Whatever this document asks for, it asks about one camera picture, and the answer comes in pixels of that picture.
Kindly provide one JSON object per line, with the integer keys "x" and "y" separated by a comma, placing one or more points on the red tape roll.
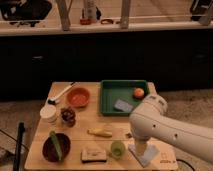
{"x": 85, "y": 21}

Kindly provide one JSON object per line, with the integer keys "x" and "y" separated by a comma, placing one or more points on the brown wooden block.
{"x": 93, "y": 155}

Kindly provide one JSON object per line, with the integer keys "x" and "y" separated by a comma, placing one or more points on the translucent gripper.
{"x": 140, "y": 147}

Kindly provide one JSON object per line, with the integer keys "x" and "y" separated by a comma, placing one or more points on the black pole at left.
{"x": 17, "y": 158}

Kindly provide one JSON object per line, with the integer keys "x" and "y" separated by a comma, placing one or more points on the grey sponge in tray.
{"x": 123, "y": 106}

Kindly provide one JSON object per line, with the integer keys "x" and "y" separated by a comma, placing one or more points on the dark brown bowl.
{"x": 49, "y": 151}

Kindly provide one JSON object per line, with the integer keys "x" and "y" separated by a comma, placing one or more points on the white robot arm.
{"x": 148, "y": 120}

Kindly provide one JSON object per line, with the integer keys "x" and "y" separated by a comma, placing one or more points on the small green cup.
{"x": 117, "y": 149}

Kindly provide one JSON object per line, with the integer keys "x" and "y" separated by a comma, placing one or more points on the red bowl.
{"x": 78, "y": 97}

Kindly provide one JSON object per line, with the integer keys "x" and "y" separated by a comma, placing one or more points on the white handled brush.
{"x": 54, "y": 100}

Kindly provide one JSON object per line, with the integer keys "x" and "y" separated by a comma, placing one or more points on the yellow banana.
{"x": 99, "y": 132}

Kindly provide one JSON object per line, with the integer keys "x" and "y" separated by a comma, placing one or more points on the green plastic tray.
{"x": 113, "y": 90}

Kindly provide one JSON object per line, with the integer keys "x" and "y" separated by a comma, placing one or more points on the white cylindrical container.
{"x": 48, "y": 114}

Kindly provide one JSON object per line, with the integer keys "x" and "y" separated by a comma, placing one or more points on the black office chair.
{"x": 30, "y": 12}

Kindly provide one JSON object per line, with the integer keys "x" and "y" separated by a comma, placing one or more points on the green cucumber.
{"x": 56, "y": 144}

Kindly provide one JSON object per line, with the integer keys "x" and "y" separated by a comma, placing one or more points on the orange fruit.
{"x": 138, "y": 93}

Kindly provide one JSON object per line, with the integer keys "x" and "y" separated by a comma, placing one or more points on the silver fork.
{"x": 128, "y": 135}

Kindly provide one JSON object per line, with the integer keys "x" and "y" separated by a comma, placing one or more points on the grey folded cloth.
{"x": 149, "y": 154}

